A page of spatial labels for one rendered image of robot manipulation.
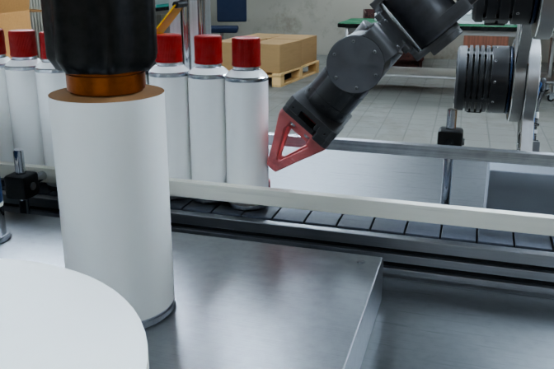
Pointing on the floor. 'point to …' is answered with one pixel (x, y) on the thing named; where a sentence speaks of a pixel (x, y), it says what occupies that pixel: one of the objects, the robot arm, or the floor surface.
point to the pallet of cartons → (281, 56)
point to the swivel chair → (230, 8)
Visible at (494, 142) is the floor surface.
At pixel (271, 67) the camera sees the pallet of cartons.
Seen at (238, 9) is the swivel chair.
